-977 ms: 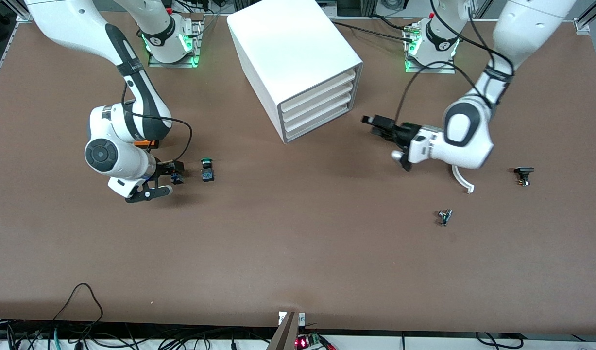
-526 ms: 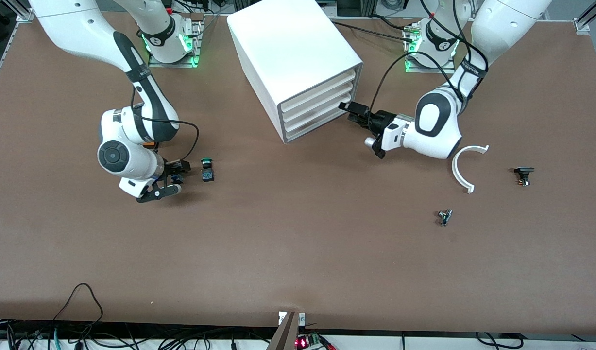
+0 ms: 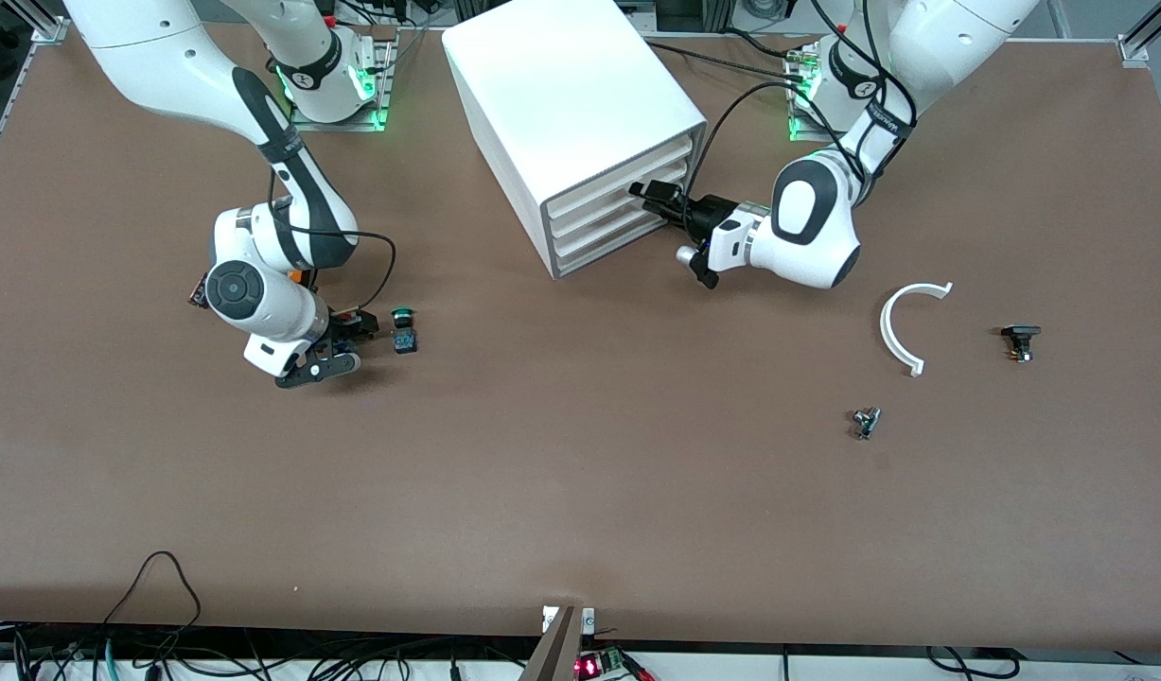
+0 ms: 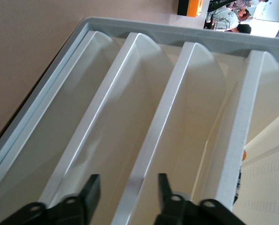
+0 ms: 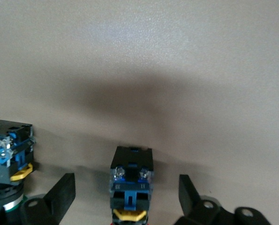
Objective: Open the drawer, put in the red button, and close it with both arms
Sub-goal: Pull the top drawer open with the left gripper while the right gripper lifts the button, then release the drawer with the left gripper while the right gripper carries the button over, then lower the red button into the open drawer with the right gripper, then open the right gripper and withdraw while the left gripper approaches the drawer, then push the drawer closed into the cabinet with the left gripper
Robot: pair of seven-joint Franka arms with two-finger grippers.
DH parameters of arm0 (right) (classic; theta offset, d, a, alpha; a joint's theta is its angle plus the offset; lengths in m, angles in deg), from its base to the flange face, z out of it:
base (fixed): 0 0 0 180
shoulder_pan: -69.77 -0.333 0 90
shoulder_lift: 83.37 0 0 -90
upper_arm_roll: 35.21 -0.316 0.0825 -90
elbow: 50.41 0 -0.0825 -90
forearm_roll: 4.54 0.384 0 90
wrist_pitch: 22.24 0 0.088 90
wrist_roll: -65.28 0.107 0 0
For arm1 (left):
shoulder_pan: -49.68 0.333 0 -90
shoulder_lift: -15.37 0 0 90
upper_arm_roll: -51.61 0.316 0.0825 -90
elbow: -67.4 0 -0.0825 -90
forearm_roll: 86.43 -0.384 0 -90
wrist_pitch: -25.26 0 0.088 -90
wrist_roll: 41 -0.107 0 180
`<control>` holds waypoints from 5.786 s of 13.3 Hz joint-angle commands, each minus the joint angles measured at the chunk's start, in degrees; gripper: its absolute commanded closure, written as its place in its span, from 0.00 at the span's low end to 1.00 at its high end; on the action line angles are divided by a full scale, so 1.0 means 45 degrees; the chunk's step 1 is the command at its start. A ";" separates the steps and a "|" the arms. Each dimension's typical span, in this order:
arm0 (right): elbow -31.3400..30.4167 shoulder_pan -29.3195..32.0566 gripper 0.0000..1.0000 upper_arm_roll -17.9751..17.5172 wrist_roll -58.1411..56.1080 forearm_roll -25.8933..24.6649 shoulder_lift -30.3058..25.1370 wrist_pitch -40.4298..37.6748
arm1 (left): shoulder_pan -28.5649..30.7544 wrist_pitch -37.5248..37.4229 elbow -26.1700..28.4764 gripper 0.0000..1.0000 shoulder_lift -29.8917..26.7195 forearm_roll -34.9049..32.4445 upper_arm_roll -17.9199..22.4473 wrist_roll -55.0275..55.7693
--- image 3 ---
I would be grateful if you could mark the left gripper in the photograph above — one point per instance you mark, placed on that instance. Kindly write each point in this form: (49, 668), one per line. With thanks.
(705, 214)

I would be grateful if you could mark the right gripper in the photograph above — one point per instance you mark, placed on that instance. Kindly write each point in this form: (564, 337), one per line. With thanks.
(343, 327)

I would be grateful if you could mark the white plastic drawer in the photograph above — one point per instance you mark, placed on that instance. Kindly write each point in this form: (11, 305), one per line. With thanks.
(599, 210)
(627, 178)
(627, 235)
(599, 228)

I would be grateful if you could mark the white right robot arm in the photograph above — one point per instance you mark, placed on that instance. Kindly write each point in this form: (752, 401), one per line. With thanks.
(258, 284)

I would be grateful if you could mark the white drawer cabinet housing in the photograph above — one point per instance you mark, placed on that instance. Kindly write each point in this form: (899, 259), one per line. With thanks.
(561, 85)

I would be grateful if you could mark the dark cylindrical capacitor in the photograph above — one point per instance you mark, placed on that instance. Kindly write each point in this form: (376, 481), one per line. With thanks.
(198, 295)

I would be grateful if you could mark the white curved plastic arc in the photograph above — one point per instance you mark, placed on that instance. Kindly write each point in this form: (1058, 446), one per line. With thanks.
(885, 326)

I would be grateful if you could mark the small metal connector part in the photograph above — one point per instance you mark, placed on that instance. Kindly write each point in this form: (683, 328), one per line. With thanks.
(865, 421)

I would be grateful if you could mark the circuit board with red light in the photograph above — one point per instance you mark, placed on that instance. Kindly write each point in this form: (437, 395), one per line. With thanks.
(589, 667)

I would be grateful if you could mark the green push button switch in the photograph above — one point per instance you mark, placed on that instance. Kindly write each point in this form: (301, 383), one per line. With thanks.
(404, 340)

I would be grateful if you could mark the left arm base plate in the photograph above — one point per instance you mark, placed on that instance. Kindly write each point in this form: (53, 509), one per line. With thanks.
(800, 132)

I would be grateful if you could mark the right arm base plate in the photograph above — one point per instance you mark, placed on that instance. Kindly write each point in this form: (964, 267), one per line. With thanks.
(387, 76)

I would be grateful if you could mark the small black switch part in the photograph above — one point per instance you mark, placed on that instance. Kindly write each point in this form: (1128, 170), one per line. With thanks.
(1020, 333)

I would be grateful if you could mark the grey wedge shaped post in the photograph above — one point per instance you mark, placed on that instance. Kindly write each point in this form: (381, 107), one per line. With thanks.
(556, 653)

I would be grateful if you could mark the grey table edge rail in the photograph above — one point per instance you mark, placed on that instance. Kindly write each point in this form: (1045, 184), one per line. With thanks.
(12, 95)

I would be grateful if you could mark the aluminium frame profile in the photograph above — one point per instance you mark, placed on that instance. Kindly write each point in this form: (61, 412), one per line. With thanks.
(1134, 47)
(45, 28)

